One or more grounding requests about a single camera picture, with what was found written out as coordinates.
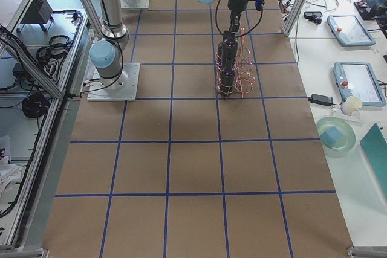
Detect left aluminium frame rail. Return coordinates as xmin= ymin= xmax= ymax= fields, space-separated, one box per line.
xmin=1 ymin=25 xmax=65 ymax=99

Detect lower teach pendant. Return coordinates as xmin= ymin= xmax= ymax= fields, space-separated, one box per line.
xmin=333 ymin=62 xmax=386 ymax=107

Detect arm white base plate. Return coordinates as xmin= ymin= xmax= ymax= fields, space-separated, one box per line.
xmin=120 ymin=0 xmax=150 ymax=10
xmin=87 ymin=63 xmax=140 ymax=102

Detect green glass plate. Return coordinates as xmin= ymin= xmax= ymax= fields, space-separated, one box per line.
xmin=316 ymin=117 xmax=356 ymax=152

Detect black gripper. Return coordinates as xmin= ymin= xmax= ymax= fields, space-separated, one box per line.
xmin=227 ymin=0 xmax=249 ymax=34

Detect copper wire wine basket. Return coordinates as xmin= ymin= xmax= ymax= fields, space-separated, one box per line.
xmin=216 ymin=28 xmax=256 ymax=98

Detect upper teach pendant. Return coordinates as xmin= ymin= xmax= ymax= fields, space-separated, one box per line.
xmin=327 ymin=15 xmax=376 ymax=47

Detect teach pendant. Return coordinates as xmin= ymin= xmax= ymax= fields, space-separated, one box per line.
xmin=333 ymin=62 xmax=386 ymax=107
xmin=327 ymin=15 xmax=376 ymax=47

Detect black power adapter on desk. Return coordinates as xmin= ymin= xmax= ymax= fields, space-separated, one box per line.
xmin=308 ymin=94 xmax=333 ymax=106

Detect dark bottle in basket middle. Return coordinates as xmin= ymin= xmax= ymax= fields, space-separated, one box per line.
xmin=220 ymin=57 xmax=235 ymax=98

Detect teal board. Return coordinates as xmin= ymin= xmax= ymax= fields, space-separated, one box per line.
xmin=360 ymin=123 xmax=386 ymax=196

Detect coiled black cables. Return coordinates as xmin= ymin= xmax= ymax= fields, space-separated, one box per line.
xmin=36 ymin=34 xmax=73 ymax=68

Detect black braided right cable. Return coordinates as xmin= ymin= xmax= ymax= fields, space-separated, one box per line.
xmin=213 ymin=0 xmax=264 ymax=40

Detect dark wine bottle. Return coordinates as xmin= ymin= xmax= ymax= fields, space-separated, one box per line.
xmin=217 ymin=31 xmax=238 ymax=71

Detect blue foam block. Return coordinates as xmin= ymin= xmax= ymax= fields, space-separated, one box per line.
xmin=320 ymin=126 xmax=343 ymax=146

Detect white paper cup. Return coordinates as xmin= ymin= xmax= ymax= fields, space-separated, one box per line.
xmin=340 ymin=96 xmax=363 ymax=116

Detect black box on floor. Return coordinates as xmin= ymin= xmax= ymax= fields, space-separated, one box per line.
xmin=16 ymin=0 xmax=53 ymax=33

